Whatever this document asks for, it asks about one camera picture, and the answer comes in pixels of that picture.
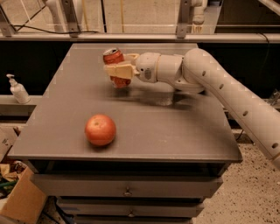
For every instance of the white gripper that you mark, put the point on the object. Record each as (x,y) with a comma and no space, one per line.
(146,66)

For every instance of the red coke can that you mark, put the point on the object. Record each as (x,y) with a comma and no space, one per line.
(114,56)

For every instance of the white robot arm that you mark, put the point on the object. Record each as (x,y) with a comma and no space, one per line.
(194,72)

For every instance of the red apple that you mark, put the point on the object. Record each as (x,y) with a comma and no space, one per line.
(100,130)

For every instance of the grey drawer cabinet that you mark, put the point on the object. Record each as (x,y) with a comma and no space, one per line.
(170,148)

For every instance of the white pump soap bottle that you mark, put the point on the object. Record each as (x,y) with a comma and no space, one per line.
(18,90)

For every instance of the top drawer knob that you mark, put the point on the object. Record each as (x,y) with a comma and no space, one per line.
(127,193)

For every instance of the drawer knob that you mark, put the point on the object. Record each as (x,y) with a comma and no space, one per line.
(127,193)
(131,214)

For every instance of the cardboard box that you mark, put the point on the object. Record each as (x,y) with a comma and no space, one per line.
(25,202)

